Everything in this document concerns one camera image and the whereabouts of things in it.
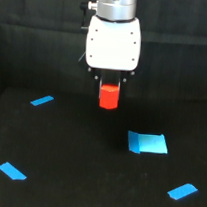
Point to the blue tape strip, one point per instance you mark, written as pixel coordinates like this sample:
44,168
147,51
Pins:
182,191
42,100
12,172

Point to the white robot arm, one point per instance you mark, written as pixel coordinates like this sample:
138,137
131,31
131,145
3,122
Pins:
111,11

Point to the blue tape strip bottom right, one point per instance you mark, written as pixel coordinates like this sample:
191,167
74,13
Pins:
182,191

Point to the blue tape strip top left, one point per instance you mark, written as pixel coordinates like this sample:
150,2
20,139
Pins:
42,100

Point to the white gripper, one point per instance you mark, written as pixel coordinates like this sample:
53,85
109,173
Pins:
112,50

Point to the blue tape rectangle patch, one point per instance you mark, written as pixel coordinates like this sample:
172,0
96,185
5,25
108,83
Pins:
146,143

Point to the red hexagonal block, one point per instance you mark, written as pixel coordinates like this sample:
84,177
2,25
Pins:
109,95

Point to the blue tape strip bottom left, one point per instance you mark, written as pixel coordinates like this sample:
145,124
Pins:
12,172

